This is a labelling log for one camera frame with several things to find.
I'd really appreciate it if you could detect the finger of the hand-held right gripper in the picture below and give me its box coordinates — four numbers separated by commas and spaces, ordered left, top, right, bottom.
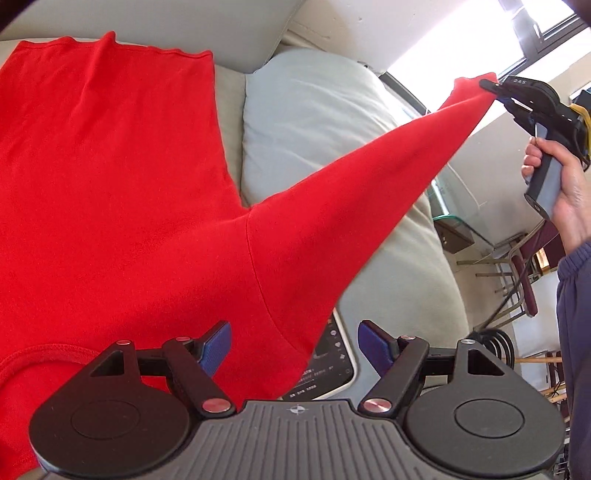
479, 78, 511, 96
501, 94, 533, 133

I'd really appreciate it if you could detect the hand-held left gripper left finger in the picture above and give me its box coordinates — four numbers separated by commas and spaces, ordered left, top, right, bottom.
81, 320, 236, 417

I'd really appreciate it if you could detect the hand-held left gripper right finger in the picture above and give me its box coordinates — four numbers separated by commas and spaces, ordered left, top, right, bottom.
358, 320, 509, 418

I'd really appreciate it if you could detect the red shirt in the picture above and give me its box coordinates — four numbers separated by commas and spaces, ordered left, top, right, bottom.
0, 31, 499, 480

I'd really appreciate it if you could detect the person's right forearm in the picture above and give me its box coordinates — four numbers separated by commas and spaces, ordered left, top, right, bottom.
556, 240, 591, 480

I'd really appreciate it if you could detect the person's right hand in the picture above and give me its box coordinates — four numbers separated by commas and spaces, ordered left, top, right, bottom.
522, 137, 591, 260

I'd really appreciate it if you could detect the smartphone in white case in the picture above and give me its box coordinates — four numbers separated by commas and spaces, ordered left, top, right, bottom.
281, 309, 361, 402

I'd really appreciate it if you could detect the black-framed window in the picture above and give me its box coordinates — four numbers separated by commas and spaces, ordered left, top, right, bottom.
385, 0, 591, 90

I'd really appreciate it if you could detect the glass side table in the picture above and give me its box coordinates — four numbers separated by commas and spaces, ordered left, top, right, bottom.
427, 164, 511, 252

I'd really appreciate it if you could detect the dark brown box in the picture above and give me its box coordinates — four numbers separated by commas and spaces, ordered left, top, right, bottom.
436, 217, 477, 252

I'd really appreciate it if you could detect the maroon metal-framed chair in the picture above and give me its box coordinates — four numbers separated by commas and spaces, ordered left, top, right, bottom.
457, 220, 566, 319

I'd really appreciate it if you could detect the light grey armrest cushion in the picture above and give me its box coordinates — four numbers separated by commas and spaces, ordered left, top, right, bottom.
240, 48, 462, 370

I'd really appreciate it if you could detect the grey sofa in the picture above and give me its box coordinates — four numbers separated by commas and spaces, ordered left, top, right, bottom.
0, 0, 465, 407

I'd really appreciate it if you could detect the black cable coil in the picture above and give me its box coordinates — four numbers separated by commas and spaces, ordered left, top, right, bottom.
471, 256, 522, 370

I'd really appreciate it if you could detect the wooden frame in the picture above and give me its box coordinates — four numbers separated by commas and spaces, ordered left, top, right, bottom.
512, 350, 571, 404

